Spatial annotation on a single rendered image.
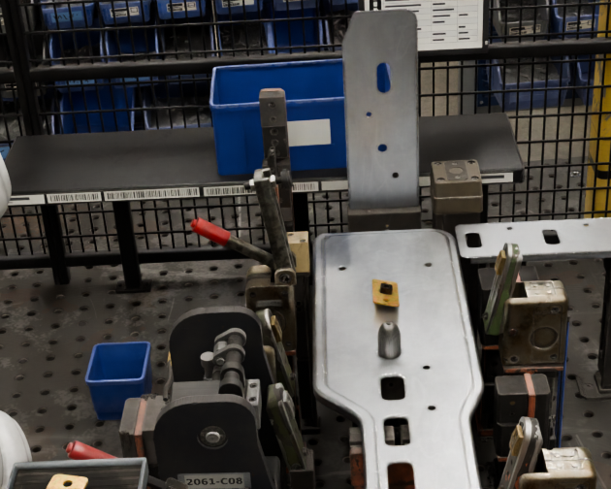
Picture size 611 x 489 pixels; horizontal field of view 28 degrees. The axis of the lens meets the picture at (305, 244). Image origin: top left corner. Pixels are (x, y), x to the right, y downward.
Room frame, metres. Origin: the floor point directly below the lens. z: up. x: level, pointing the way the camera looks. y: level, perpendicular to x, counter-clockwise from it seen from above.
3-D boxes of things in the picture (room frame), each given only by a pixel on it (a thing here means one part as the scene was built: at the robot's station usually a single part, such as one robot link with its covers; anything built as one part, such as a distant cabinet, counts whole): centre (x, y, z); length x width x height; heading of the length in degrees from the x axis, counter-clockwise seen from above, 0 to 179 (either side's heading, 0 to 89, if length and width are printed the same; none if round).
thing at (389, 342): (1.33, -0.10, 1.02); 0.03 x 0.03 x 0.07
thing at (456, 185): (1.73, -0.25, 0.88); 0.08 x 0.08 x 0.36; 88
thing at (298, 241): (1.54, 0.01, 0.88); 0.04 x 0.04 x 0.36; 88
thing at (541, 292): (1.39, -0.31, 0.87); 0.12 x 0.09 x 0.35; 88
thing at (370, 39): (1.72, -0.13, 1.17); 0.12 x 0.01 x 0.34; 88
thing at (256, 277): (1.46, 0.06, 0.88); 0.07 x 0.06 x 0.35; 88
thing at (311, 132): (1.90, -0.01, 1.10); 0.30 x 0.17 x 0.13; 90
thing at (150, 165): (1.90, 0.07, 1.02); 0.90 x 0.22 x 0.03; 88
